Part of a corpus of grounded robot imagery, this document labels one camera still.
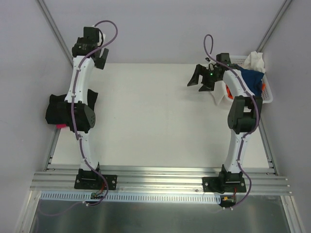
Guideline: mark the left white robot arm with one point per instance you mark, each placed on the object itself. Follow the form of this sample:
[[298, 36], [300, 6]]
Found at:
[[76, 110]]

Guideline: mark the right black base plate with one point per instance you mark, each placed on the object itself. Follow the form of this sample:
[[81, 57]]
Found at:
[[217, 185]]

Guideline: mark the white cloth in basket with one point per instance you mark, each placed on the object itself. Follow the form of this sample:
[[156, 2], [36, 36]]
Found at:
[[254, 61]]

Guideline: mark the white t shirt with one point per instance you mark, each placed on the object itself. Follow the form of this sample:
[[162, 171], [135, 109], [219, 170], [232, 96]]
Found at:
[[220, 94]]

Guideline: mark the black t shirt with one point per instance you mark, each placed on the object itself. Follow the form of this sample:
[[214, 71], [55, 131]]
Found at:
[[53, 116]]

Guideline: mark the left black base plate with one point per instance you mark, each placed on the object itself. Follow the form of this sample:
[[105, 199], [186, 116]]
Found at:
[[95, 182]]

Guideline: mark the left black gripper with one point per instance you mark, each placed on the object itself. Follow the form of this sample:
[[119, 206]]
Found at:
[[101, 58]]

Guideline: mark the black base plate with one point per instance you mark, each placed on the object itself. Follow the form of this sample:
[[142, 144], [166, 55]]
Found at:
[[217, 185], [95, 182]]

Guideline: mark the orange t shirt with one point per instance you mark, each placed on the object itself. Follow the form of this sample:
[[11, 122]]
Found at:
[[229, 93]]

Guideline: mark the white plastic basket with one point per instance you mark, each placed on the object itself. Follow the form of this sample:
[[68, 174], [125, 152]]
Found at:
[[267, 95]]

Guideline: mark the blue t shirt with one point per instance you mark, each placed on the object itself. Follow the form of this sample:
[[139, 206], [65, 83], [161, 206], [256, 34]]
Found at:
[[253, 80]]

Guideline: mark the white slotted cable duct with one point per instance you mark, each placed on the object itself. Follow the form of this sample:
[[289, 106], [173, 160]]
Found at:
[[132, 197]]

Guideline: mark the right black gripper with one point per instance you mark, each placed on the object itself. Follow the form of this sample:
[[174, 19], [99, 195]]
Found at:
[[207, 77]]

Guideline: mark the folded pink t shirt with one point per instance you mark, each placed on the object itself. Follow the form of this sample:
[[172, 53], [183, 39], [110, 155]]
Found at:
[[60, 126]]

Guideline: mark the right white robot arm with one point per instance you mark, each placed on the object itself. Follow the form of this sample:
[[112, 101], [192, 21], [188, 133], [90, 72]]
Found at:
[[244, 114]]

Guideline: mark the aluminium mounting rail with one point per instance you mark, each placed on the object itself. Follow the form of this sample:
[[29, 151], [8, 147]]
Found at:
[[175, 180]]

